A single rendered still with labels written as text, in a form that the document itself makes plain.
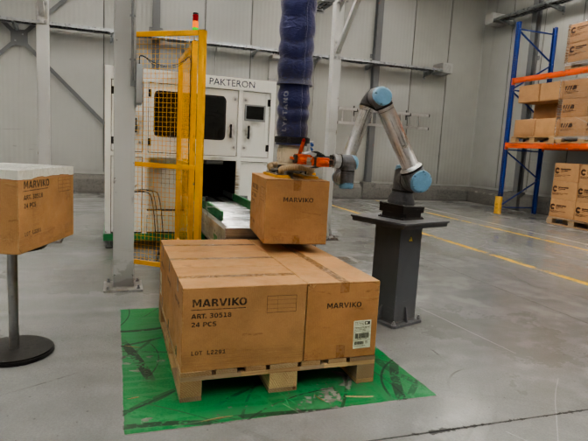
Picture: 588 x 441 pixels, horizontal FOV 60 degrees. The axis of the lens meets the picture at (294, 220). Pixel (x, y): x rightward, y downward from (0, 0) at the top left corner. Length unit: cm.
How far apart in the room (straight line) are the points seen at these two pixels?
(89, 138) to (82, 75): 136
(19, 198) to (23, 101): 988
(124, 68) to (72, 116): 822
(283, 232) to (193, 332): 101
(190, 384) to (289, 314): 56
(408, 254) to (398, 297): 31
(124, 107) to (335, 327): 247
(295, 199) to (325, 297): 80
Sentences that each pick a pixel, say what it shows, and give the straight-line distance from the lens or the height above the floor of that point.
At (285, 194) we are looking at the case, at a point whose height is 91.
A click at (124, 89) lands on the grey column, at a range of 423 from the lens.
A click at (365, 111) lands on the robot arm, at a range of 344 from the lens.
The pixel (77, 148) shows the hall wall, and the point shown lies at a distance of 1240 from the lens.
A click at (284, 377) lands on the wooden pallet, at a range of 262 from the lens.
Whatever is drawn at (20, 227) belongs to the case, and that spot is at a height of 75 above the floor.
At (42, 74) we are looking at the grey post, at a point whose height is 185.
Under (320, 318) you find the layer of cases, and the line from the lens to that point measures 257.
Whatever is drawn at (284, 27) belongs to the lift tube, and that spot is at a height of 194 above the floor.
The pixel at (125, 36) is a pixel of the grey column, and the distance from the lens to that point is 428.
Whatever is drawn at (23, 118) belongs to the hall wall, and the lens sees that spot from 1253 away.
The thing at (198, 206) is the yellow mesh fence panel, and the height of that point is 68.
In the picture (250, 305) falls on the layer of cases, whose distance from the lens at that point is 243.
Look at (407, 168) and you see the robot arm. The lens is 342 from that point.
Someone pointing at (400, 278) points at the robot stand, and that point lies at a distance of 362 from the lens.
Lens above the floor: 118
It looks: 8 degrees down
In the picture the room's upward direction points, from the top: 3 degrees clockwise
